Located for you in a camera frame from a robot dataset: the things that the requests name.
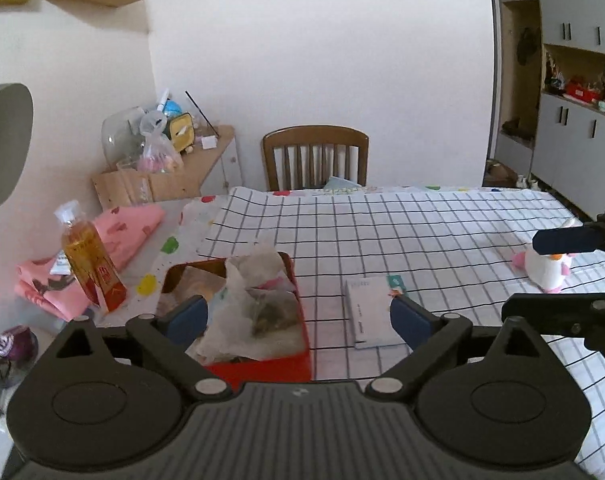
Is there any orange liquid bottle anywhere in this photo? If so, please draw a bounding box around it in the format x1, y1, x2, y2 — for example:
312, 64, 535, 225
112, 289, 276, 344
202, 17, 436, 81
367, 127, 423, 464
55, 200, 127, 312

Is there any checkered white tablecloth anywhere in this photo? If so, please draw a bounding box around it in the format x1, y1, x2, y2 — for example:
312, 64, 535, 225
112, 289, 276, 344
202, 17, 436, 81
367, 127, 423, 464
196, 185, 605, 476

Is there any white teal illustrated booklet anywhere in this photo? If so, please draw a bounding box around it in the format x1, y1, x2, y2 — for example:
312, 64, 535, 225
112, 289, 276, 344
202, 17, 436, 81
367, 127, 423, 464
344, 274, 407, 349

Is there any white tissue sheet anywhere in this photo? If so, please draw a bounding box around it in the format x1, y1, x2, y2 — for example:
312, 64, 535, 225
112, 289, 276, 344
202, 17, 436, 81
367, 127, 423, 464
186, 244, 307, 365

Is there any cardboard box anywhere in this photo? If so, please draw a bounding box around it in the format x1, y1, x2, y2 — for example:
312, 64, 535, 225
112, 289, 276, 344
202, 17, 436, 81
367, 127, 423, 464
91, 168, 202, 209

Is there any polka dot cloth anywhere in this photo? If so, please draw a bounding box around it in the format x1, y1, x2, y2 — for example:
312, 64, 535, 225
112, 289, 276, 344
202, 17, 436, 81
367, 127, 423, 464
96, 184, 549, 328

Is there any brown wooden chair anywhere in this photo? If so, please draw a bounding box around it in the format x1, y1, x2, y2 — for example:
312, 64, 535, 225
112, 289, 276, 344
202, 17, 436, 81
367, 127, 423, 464
261, 125, 370, 192

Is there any wooden side cabinet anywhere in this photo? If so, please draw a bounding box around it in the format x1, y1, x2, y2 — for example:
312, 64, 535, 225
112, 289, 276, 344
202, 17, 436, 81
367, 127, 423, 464
179, 125, 244, 197

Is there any clear plastic bag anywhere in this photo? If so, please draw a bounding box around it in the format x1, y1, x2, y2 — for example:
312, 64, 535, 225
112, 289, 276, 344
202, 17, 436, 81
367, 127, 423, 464
136, 110, 183, 174

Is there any grey round fan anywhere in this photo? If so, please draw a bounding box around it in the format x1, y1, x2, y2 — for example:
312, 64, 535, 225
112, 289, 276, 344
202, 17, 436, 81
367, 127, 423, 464
0, 82, 33, 206

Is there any yellow toy on cabinet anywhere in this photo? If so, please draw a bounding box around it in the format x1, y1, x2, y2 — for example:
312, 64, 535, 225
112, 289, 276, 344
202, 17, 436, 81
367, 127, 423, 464
169, 113, 195, 153

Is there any white bunny plush toy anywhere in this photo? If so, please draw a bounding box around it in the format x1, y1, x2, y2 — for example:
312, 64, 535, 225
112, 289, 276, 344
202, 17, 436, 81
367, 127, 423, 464
512, 244, 575, 294

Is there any pink folded cloth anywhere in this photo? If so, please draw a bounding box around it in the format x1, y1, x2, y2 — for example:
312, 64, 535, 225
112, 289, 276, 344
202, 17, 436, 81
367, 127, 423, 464
15, 200, 165, 321

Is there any red box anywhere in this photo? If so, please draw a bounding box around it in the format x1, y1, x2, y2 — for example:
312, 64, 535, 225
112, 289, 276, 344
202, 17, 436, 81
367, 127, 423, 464
156, 244, 311, 390

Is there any grey wooden wall cabinet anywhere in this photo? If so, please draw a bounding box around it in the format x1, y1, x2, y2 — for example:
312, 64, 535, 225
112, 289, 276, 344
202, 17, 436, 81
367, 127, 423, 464
489, 0, 605, 218

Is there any purple round appliance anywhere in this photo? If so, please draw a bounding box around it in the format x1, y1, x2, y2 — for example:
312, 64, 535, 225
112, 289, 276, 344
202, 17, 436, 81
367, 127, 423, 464
0, 325, 39, 388

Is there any glass bowl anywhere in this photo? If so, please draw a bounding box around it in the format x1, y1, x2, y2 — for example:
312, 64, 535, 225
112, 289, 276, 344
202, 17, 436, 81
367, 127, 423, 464
102, 106, 145, 169

